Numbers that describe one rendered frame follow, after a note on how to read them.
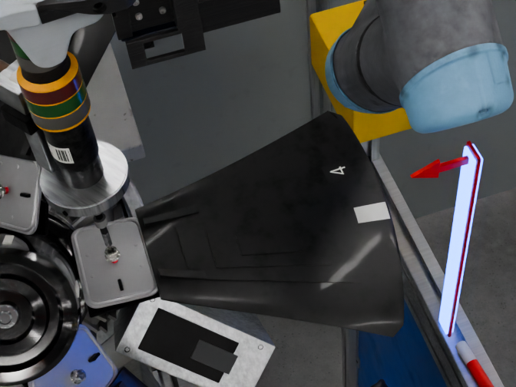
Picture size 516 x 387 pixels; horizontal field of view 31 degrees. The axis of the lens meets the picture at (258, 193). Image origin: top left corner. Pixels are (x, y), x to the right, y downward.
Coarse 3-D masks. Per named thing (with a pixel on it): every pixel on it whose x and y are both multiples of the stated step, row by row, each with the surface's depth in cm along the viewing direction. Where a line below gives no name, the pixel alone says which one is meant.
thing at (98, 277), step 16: (112, 224) 85; (128, 224) 85; (80, 240) 84; (96, 240) 84; (112, 240) 84; (128, 240) 84; (80, 256) 82; (96, 256) 83; (128, 256) 83; (144, 256) 83; (80, 272) 82; (96, 272) 82; (112, 272) 82; (128, 272) 82; (144, 272) 82; (96, 288) 80; (112, 288) 81; (128, 288) 81; (144, 288) 81; (96, 304) 79; (112, 304) 80
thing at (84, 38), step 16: (0, 32) 79; (80, 32) 75; (96, 32) 75; (112, 32) 75; (0, 48) 79; (80, 48) 75; (96, 48) 75; (80, 64) 75; (96, 64) 75; (0, 112) 79; (0, 128) 80; (16, 128) 78; (0, 144) 80; (16, 144) 78
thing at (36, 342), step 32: (64, 224) 86; (0, 256) 74; (32, 256) 75; (64, 256) 81; (0, 288) 75; (32, 288) 75; (64, 288) 76; (32, 320) 76; (64, 320) 76; (0, 352) 76; (32, 352) 77; (64, 352) 77; (0, 384) 76
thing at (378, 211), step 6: (372, 204) 87; (378, 204) 87; (384, 204) 87; (360, 210) 86; (366, 210) 87; (372, 210) 87; (378, 210) 87; (384, 210) 87; (360, 216) 86; (366, 216) 86; (372, 216) 86; (378, 216) 87; (384, 216) 87; (360, 222) 86
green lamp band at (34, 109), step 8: (80, 88) 65; (80, 96) 65; (32, 104) 64; (64, 104) 64; (72, 104) 65; (80, 104) 65; (32, 112) 65; (40, 112) 65; (48, 112) 64; (56, 112) 64; (64, 112) 65
